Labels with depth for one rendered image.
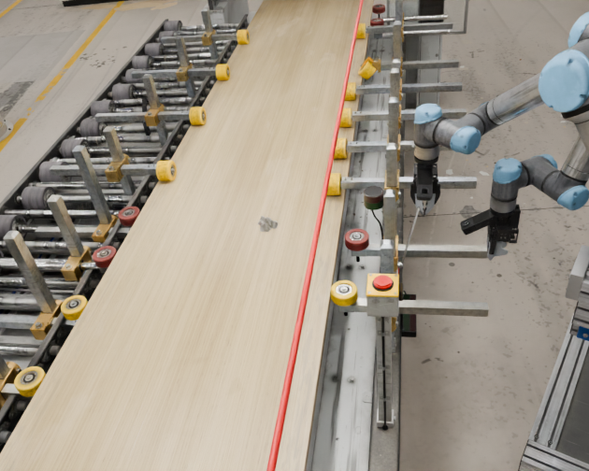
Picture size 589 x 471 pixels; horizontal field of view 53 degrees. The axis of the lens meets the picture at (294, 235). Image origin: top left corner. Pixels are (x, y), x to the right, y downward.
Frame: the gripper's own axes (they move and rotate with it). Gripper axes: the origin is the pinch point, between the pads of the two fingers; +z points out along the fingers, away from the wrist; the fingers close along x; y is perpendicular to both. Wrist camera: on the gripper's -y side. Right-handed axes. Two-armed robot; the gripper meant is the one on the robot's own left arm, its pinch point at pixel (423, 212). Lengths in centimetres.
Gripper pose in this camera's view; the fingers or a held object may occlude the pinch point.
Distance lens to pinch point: 190.3
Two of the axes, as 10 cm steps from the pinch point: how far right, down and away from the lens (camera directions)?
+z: 1.1, 7.7, 6.2
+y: 1.5, -6.3, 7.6
